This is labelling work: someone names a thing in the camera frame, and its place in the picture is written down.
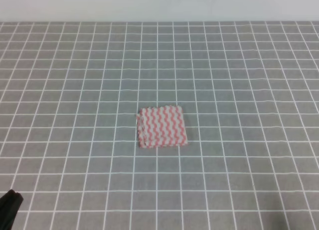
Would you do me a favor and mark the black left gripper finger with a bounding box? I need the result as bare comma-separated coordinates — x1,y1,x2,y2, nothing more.
0,189,23,230

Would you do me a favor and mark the pink white wavy towel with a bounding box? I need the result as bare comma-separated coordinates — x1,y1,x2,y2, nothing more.
136,105,188,148

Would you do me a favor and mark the grey checked tablecloth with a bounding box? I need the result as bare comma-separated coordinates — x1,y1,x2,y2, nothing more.
0,21,319,230

